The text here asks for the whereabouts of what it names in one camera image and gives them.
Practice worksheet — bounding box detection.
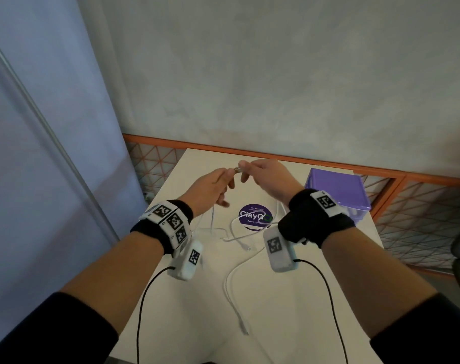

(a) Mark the person's right hand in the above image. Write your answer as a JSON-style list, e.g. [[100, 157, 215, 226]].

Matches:
[[238, 158, 306, 209]]

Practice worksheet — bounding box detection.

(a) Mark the person's left hand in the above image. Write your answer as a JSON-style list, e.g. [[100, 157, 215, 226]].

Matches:
[[178, 167, 236, 218]]

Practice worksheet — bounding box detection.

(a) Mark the white cable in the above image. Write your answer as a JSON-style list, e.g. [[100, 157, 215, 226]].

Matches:
[[220, 200, 288, 253], [193, 165, 243, 239], [224, 246, 267, 336]]

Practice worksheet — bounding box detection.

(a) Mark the purple plastic drawer organizer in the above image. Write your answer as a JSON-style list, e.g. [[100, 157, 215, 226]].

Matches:
[[305, 168, 372, 226]]

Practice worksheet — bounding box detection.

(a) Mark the white cable front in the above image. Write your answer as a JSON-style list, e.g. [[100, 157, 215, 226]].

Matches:
[[224, 246, 267, 336]]

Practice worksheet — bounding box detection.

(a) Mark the person's left forearm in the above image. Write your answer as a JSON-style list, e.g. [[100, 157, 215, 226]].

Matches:
[[60, 231, 165, 336]]

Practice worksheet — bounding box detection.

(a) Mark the person's right forearm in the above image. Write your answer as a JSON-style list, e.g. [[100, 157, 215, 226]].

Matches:
[[320, 227, 439, 340]]

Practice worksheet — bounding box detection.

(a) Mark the round purple sticker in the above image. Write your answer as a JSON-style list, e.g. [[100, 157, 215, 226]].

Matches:
[[238, 203, 274, 232]]

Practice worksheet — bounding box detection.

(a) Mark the black marker wristband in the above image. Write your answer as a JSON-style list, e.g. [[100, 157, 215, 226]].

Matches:
[[130, 199, 194, 256], [277, 188, 356, 249]]

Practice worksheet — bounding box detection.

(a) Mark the cream white table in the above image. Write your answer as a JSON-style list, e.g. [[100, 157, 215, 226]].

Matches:
[[108, 148, 385, 364]]

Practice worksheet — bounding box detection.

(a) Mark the grey metal pole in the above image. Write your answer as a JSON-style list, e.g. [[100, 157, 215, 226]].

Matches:
[[0, 28, 119, 245]]

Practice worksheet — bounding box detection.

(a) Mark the blue-grey partition panel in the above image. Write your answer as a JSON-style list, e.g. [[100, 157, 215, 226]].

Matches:
[[0, 0, 147, 349]]

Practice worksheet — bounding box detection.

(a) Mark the black sleeve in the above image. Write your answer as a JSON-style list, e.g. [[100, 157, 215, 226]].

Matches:
[[369, 292, 460, 364], [0, 291, 120, 364]]

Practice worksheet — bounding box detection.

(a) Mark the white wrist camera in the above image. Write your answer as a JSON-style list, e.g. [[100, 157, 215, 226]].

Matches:
[[167, 238, 204, 282], [263, 226, 300, 274]]

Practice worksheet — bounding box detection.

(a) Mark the black camera cable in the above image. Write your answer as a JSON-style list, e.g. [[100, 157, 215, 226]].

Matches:
[[292, 258, 350, 364], [136, 265, 176, 364]]

